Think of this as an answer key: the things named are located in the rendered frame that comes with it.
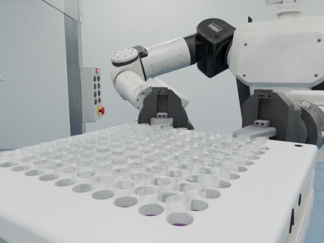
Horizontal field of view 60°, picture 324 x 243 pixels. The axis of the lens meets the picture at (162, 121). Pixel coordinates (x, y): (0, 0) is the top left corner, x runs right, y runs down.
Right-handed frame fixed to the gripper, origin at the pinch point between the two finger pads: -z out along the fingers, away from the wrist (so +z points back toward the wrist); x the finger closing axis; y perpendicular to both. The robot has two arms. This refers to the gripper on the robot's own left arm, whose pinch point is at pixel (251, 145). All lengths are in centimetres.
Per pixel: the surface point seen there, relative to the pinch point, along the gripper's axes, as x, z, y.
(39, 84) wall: 1, 167, 403
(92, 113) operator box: 9, 47, 99
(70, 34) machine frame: -27, 41, 105
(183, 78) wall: -9, 302, 237
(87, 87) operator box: -4, 46, 100
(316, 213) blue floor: 102, 221, 35
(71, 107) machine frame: 6, 41, 106
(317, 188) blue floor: 100, 280, 47
